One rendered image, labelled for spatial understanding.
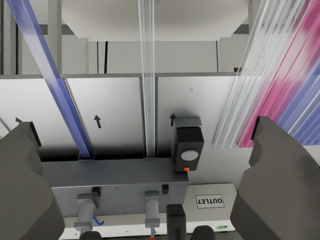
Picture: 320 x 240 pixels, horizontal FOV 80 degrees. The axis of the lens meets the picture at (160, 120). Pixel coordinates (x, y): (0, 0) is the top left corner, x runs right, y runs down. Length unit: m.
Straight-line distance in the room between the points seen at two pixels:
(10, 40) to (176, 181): 0.49
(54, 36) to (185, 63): 1.51
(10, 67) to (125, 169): 0.38
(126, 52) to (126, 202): 1.80
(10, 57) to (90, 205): 0.39
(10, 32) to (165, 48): 1.63
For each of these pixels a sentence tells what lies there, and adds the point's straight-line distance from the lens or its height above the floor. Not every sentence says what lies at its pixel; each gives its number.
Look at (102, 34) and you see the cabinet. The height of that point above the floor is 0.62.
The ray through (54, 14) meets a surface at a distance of 0.75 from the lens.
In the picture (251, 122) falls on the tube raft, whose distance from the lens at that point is 0.31.
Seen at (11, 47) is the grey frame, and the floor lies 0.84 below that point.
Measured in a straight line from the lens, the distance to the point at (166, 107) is 0.27.
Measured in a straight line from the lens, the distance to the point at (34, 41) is 0.23.
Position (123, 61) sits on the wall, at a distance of 2.03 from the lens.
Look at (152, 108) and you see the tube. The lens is 0.25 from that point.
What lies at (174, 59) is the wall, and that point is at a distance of 2.04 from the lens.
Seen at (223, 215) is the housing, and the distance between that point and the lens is 0.46.
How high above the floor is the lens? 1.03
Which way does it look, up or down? 2 degrees down
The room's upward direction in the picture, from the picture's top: 179 degrees clockwise
